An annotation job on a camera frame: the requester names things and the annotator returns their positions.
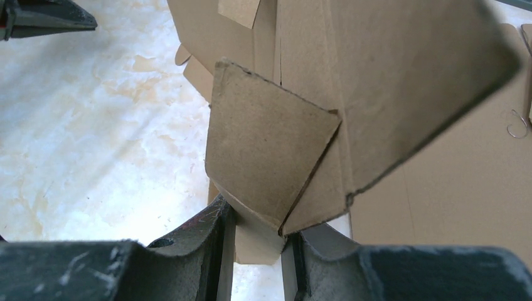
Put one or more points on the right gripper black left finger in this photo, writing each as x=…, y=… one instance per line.
x=192, y=262

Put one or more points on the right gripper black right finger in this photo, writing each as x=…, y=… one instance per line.
x=320, y=263

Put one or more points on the large brown cardboard sheet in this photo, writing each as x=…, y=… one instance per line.
x=471, y=186

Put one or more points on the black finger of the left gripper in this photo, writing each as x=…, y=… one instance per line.
x=26, y=19

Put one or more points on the brown cardboard box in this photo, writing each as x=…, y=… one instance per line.
x=314, y=102

